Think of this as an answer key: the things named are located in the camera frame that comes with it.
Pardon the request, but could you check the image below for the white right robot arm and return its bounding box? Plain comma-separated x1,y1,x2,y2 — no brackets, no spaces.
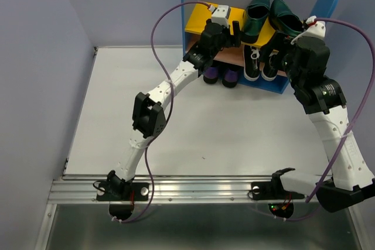
248,32,374,213

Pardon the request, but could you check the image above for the blue and yellow shoe shelf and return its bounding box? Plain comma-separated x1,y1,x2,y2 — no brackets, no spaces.
179,0,346,95

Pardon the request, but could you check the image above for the purple cable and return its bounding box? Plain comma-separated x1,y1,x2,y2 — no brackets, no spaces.
111,0,214,224
248,18,375,222

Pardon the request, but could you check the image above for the aluminium mounting rail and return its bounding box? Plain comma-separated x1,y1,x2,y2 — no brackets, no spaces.
46,175,358,204

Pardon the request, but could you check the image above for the black sneaker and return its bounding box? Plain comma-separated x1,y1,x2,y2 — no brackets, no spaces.
243,45,260,81
261,53,278,81

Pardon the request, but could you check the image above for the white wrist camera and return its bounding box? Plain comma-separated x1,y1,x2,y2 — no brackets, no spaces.
209,5,231,28
291,16,326,45

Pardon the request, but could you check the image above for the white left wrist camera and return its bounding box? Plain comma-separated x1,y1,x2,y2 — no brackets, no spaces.
209,5,231,28

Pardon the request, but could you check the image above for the green loafer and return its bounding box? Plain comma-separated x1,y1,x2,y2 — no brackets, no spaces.
241,0,270,44
268,0,304,37

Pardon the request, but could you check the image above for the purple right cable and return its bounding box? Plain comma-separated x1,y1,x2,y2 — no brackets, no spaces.
248,18,375,222

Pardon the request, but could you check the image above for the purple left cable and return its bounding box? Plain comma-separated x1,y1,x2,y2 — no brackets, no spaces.
111,0,214,224

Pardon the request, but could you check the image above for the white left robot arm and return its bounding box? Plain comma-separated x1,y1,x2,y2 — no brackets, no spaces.
93,19,241,201

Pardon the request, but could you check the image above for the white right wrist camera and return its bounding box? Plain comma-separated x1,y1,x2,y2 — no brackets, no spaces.
291,16,326,45

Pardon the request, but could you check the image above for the purple loafer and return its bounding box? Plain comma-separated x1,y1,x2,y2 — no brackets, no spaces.
203,62,219,85
221,64,241,88

